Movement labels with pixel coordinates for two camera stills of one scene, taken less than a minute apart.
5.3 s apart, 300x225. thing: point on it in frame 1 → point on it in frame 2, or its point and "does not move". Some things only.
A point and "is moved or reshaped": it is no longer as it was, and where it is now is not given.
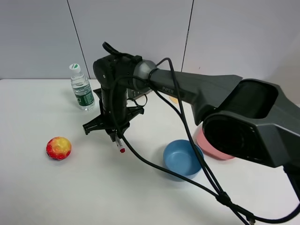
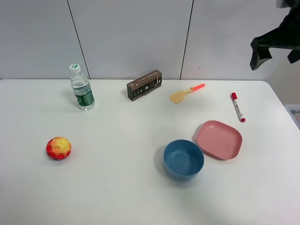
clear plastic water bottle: [81, 88] does not move
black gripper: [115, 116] → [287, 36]
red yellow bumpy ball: [58, 148] does not move
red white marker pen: [122, 149] is moved or reshaped
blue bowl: [179, 156] does not move
